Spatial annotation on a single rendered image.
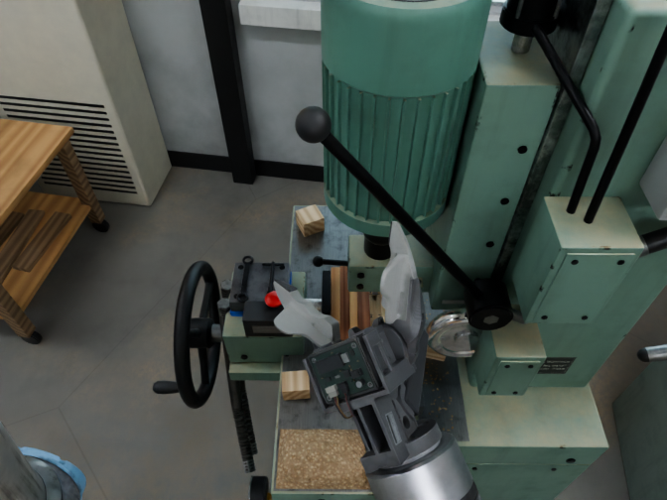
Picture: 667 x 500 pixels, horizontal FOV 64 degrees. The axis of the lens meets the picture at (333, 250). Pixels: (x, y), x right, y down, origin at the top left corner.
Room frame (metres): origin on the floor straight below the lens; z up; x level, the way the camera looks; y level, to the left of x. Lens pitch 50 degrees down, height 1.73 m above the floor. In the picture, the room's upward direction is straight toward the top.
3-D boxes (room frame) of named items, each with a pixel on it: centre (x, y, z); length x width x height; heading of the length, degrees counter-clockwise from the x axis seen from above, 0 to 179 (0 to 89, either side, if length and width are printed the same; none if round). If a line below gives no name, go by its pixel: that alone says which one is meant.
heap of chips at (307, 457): (0.29, 0.02, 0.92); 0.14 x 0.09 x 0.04; 90
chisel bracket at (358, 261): (0.56, -0.09, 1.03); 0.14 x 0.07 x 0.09; 90
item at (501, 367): (0.40, -0.26, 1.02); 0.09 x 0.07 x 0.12; 0
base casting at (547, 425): (0.56, -0.20, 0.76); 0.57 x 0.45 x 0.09; 90
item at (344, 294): (0.52, -0.02, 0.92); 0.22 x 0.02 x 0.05; 0
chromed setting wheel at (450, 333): (0.44, -0.20, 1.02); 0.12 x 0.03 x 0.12; 90
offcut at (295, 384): (0.40, 0.06, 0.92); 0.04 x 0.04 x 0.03; 5
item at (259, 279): (0.53, 0.12, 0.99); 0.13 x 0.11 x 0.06; 0
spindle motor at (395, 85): (0.56, -0.07, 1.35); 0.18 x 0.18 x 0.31
